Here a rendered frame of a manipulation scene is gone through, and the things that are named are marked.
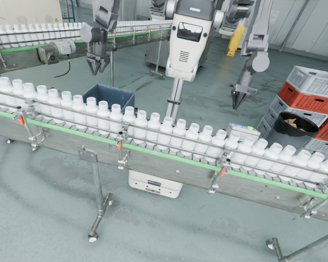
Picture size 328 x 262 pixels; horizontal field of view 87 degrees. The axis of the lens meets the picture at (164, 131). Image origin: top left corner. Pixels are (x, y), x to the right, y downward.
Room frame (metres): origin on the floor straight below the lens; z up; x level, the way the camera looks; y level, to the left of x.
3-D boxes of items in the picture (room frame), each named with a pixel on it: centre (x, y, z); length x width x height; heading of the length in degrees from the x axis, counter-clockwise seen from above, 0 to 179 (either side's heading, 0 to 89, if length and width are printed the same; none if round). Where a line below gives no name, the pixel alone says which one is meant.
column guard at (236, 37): (8.12, -2.07, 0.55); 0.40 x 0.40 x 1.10; 87
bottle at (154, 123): (0.63, 0.05, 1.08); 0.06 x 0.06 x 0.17
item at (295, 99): (2.47, -1.90, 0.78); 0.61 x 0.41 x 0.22; 93
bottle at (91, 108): (0.65, 0.35, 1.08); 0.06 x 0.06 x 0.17
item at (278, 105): (2.46, -1.89, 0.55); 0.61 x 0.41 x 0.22; 94
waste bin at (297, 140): (1.94, -1.59, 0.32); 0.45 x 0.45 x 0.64
